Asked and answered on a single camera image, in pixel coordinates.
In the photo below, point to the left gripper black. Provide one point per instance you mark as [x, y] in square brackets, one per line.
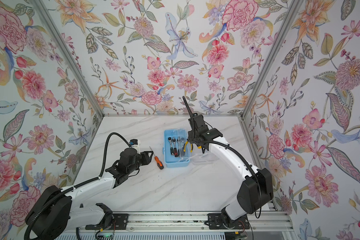
[145, 156]

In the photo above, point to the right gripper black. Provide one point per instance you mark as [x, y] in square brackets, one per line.
[191, 136]

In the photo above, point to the orange black screwdriver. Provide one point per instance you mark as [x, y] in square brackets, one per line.
[158, 162]

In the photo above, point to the yellow handle pliers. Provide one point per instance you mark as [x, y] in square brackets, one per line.
[188, 147]

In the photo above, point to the blue transparent plastic toolbox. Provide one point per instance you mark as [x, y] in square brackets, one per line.
[195, 158]

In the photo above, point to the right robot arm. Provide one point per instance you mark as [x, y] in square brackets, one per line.
[256, 189]

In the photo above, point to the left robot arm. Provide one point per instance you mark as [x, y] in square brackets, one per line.
[61, 209]

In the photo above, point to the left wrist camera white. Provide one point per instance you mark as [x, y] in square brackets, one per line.
[135, 144]

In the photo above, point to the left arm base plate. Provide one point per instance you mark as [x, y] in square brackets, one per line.
[114, 222]

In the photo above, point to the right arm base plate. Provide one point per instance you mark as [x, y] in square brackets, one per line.
[223, 222]

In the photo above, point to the aluminium mounting rail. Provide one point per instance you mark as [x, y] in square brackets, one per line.
[270, 221]

